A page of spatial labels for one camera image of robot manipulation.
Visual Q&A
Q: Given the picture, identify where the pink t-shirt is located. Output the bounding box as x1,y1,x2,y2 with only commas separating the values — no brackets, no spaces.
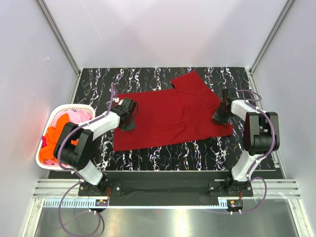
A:
44,109,93,166

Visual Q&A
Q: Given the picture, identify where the aluminium frame post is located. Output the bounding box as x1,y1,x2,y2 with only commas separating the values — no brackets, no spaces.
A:
35,0,81,77
249,0,296,74

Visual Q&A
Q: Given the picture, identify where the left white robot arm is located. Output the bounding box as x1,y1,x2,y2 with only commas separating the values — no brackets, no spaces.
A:
53,98,138,196

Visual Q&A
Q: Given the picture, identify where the red t-shirt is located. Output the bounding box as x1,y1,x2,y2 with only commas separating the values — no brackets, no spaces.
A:
113,71,233,152

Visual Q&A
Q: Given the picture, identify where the slotted cable duct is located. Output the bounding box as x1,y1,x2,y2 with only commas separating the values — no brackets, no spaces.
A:
43,198,228,210

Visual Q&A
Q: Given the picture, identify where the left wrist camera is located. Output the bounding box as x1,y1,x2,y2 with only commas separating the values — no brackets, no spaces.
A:
114,97,123,105

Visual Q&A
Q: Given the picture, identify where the left aluminium frame post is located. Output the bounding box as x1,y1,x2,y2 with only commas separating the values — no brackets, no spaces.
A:
35,0,81,77

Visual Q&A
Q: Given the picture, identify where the orange t-shirt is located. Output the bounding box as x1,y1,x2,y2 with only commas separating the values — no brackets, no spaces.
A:
39,113,79,165

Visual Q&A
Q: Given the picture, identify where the right aluminium frame post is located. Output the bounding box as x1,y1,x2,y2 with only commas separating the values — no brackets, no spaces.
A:
249,0,296,74

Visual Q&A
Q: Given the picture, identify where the magenta garment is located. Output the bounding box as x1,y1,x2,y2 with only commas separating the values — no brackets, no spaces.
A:
41,136,47,148

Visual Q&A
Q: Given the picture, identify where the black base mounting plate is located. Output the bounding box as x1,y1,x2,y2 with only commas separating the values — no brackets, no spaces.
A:
79,171,253,198

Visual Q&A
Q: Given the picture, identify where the white plastic laundry basket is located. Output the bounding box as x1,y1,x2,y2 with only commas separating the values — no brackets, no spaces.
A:
36,104,95,170

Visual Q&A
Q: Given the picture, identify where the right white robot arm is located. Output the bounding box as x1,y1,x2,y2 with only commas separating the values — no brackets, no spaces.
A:
212,88,280,196

